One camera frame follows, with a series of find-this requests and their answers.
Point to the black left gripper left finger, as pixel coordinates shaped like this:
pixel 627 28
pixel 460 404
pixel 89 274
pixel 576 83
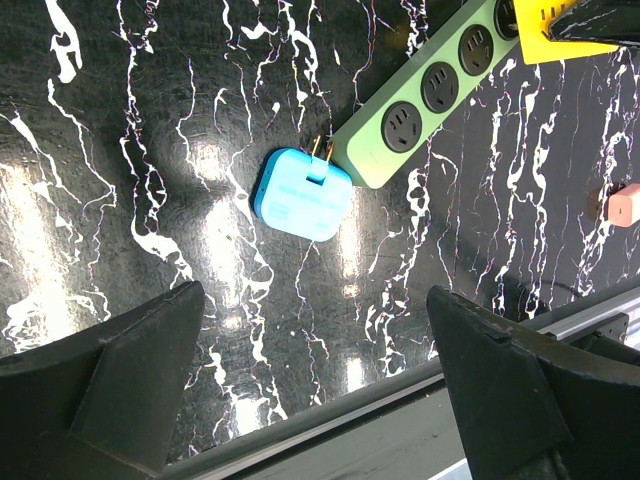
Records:
pixel 101 403

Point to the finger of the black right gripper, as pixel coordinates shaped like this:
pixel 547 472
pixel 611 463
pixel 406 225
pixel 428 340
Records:
pixel 611 22

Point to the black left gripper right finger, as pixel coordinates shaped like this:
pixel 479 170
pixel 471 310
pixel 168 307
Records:
pixel 529 406

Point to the green power strip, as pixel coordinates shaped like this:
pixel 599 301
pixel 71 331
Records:
pixel 398 119

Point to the light blue plug adapter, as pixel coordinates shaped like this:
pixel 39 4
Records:
pixel 302 194

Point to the pink plug adapter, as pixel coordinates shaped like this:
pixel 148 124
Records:
pixel 617 203

